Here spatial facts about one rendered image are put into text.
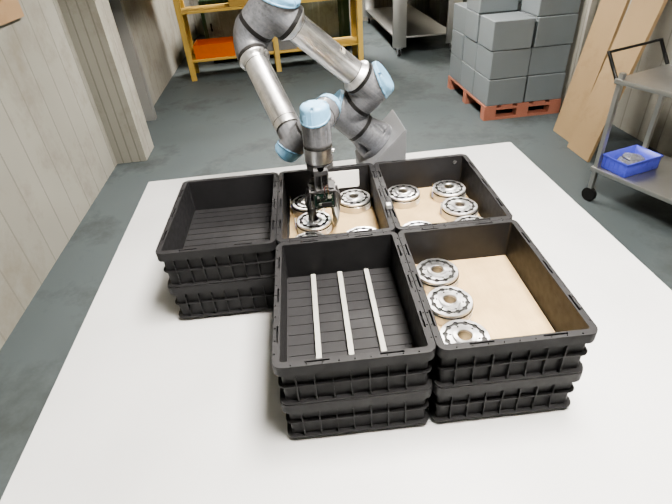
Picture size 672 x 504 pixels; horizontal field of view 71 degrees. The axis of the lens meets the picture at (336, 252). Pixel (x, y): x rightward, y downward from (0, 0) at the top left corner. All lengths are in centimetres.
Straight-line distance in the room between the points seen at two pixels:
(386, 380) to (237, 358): 43
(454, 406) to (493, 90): 368
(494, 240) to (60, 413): 111
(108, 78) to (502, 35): 311
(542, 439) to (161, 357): 89
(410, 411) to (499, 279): 40
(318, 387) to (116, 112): 356
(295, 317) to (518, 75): 372
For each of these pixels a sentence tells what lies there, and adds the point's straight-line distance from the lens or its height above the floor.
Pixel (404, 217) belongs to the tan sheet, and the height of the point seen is 83.
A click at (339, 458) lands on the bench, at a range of 101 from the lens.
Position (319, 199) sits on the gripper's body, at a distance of 125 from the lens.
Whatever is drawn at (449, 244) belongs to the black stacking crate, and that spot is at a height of 88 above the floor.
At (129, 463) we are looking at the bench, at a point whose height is 70.
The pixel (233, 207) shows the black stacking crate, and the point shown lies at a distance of 156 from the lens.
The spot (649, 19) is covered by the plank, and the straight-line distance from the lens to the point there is 379.
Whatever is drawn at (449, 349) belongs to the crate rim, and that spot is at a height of 93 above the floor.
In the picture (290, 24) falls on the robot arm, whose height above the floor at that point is 133.
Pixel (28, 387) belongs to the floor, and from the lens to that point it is 250.
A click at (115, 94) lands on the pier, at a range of 418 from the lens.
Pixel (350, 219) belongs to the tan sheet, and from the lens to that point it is 141.
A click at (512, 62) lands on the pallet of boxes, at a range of 446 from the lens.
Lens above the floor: 157
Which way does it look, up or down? 36 degrees down
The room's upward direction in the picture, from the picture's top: 5 degrees counter-clockwise
